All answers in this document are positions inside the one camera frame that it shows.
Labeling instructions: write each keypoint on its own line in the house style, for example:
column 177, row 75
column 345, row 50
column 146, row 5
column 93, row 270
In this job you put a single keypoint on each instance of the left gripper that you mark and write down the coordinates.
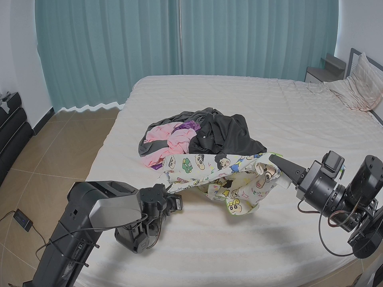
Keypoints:
column 172, row 203

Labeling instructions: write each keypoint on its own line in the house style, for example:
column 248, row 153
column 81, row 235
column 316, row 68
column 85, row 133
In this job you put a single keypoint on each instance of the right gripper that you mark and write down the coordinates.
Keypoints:
column 317, row 190

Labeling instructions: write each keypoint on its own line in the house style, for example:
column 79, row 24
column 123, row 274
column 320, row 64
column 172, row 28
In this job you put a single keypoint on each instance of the white printed pyjama top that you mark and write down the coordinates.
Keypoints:
column 203, row 172

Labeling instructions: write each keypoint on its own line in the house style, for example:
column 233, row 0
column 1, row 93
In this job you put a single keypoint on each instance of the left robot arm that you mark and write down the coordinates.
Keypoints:
column 113, row 202

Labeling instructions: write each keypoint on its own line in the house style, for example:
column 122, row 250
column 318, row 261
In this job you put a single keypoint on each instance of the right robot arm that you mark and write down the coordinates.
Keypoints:
column 363, row 181

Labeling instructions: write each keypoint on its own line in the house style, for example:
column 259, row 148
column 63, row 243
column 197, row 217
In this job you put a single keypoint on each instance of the pile of clothes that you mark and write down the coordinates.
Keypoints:
column 227, row 136

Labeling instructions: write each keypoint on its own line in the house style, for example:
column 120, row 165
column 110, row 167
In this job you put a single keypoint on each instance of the bed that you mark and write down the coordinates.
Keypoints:
column 239, row 106

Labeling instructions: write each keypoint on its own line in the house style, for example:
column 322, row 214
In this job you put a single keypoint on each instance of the grey white bedside table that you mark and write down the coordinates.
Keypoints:
column 321, row 72

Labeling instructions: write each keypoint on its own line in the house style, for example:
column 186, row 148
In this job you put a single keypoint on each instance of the cream striped pillow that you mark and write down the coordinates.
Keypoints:
column 359, row 85

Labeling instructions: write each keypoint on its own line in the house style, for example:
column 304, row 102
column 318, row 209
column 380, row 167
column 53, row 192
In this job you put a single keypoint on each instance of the black power adapter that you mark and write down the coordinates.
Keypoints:
column 23, row 220

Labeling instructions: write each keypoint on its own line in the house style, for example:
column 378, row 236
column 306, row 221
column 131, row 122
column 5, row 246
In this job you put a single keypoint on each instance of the blue-green curtain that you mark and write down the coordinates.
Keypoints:
column 254, row 25
column 104, row 40

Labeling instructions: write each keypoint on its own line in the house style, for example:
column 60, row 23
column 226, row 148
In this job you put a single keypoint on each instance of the black chest of drawers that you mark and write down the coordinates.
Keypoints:
column 12, row 130

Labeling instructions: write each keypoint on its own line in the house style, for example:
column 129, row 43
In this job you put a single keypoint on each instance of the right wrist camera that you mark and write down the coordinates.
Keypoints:
column 332, row 161

